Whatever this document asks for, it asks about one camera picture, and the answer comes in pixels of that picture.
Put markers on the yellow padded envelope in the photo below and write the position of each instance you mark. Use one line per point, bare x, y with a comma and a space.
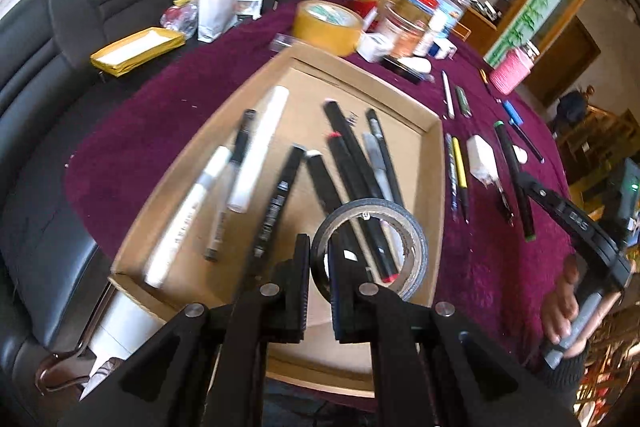
135, 52

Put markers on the small white box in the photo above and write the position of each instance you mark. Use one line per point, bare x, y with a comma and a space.
374, 47

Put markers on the yellow pen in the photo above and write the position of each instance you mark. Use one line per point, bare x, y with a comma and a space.
461, 172

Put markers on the white charger adapter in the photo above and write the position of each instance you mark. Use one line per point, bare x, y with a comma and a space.
481, 157

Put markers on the person's right hand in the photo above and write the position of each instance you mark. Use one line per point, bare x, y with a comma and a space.
560, 312

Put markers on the white paper bag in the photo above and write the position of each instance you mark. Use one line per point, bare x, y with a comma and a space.
215, 12

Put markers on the white plastic bottle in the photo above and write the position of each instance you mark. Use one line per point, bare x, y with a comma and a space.
436, 32

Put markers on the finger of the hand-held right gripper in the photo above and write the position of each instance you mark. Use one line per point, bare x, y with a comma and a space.
565, 212

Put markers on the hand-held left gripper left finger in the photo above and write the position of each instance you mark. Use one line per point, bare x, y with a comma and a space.
302, 279

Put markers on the grey and black pen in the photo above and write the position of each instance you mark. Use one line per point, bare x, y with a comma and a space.
235, 167

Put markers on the black marker with white print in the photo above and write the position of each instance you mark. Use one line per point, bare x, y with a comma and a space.
280, 197

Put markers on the flat black box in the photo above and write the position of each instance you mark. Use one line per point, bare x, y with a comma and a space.
400, 69

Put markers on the plain white marker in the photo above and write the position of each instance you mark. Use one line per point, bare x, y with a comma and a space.
257, 152

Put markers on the glass jar with orange label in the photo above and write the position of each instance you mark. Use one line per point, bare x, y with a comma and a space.
402, 29

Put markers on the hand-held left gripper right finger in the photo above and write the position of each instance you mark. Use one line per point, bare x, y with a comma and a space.
345, 312

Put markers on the black marker with red cap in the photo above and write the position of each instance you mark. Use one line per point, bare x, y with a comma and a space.
350, 172

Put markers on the black marker with white end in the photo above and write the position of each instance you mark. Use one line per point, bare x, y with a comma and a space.
325, 187

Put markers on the long black pen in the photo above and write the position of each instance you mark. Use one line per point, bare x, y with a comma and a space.
527, 141

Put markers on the black tape roll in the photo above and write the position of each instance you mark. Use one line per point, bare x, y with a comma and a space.
417, 267

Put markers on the blue and white box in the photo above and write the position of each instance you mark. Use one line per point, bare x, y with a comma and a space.
445, 50

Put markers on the small yellow black screwdriver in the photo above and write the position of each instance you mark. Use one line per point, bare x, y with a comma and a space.
487, 81

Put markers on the tan packing tape roll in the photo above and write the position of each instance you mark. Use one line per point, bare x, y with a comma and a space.
325, 34

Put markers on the purple velvet tablecloth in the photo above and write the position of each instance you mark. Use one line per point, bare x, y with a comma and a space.
165, 122

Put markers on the white stylus pen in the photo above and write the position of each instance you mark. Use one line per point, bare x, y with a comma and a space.
447, 94

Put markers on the cardboard tray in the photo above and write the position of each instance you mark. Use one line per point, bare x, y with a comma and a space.
310, 107

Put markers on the black leather sofa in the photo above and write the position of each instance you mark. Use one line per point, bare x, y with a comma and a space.
60, 57

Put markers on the white marker with grey band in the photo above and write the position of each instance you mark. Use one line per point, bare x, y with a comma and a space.
187, 217

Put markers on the blue pen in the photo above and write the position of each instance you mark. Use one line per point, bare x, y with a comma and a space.
452, 177
512, 113

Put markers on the black marker with green tip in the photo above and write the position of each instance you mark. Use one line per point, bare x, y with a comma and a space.
515, 182

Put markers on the brown wooden door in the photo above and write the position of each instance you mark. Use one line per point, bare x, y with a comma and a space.
562, 62

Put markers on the person's right forearm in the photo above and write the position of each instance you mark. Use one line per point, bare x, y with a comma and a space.
562, 379

